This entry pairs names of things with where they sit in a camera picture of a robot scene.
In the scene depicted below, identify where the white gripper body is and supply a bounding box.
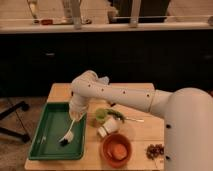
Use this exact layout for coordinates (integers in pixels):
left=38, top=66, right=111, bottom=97
left=69, top=102, right=87, bottom=122

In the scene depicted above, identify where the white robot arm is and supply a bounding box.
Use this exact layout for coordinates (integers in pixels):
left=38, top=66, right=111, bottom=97
left=69, top=70, right=213, bottom=171

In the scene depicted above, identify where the green plastic tray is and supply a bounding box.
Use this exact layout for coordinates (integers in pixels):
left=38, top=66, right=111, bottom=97
left=28, top=102, right=87, bottom=160

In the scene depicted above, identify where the light green cup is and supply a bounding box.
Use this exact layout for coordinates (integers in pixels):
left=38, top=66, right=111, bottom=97
left=95, top=108, right=108, bottom=124

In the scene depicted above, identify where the white cylindrical container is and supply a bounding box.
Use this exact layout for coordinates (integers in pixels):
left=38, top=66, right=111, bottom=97
left=97, top=118, right=119, bottom=138

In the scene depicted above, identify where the black office chair base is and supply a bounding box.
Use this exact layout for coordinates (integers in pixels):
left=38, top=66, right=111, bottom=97
left=0, top=101, right=30, bottom=143

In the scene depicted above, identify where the orange terracotta bowl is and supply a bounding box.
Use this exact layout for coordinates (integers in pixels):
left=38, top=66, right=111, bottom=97
left=99, top=133, right=132, bottom=168

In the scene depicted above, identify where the orange food in bowl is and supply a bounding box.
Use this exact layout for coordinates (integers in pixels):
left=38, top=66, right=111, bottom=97
left=111, top=144, right=127, bottom=160

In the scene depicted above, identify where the dark cabinet counter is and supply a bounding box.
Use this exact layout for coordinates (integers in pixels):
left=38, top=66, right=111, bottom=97
left=0, top=25, right=213, bottom=97

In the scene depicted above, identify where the brown grape cluster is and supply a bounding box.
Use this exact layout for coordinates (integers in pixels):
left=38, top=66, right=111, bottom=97
left=146, top=144, right=164, bottom=160

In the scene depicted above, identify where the small red bowl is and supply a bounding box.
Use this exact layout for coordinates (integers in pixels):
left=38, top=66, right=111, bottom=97
left=41, top=19, right=53, bottom=25

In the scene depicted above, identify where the green handled metal spoon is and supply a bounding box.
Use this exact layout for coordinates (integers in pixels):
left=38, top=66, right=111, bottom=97
left=106, top=109, right=144, bottom=123

